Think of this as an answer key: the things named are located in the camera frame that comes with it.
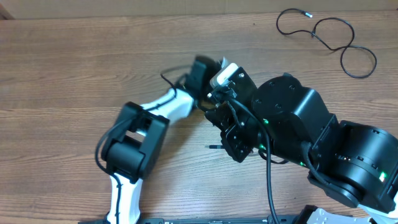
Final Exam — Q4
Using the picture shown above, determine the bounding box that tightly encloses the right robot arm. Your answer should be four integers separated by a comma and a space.
205, 72, 397, 222

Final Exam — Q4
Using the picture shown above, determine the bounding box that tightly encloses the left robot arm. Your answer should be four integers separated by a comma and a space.
95, 55, 228, 223

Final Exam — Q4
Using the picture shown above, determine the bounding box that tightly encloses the black usb cable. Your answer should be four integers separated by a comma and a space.
204, 144, 289, 165
275, 7, 378, 79

